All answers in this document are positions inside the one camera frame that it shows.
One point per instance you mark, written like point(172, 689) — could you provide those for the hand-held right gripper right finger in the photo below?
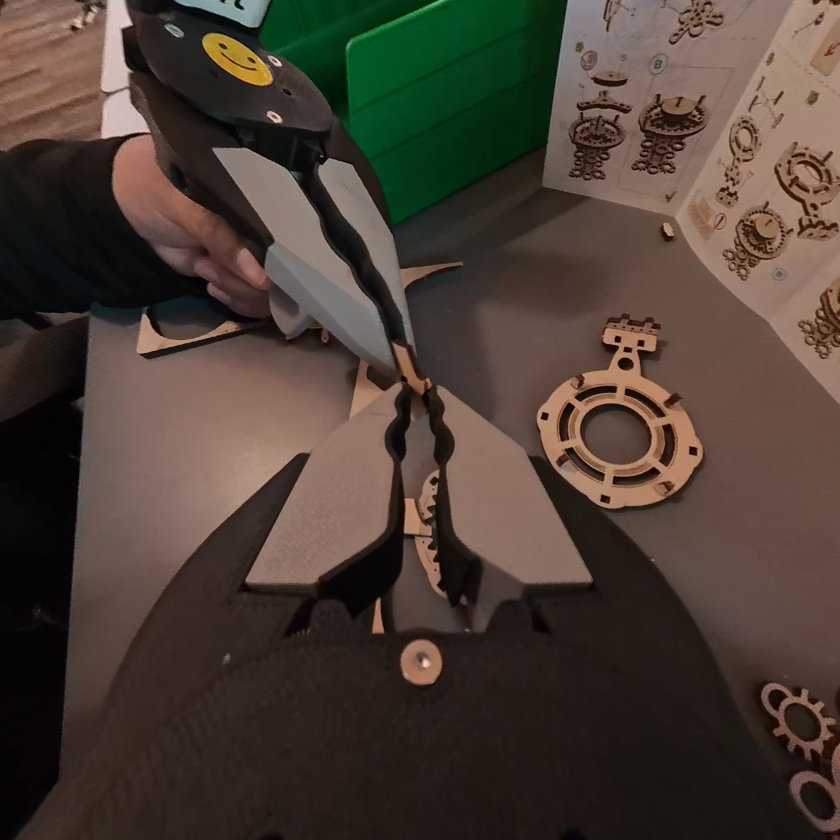
point(505, 505)

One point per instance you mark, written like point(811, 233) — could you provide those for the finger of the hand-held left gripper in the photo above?
point(308, 262)
point(367, 216)

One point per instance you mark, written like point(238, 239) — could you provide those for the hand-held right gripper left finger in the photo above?
point(328, 512)

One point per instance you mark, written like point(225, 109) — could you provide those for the small wooden strip part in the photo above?
point(410, 371)

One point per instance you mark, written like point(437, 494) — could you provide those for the person's left forearm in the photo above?
point(59, 223)

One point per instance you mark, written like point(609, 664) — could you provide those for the person's left hand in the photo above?
point(184, 236)

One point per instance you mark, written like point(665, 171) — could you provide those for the folded white instruction sheet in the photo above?
point(590, 164)

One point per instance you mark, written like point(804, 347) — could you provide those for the long wooden side frame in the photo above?
point(190, 338)

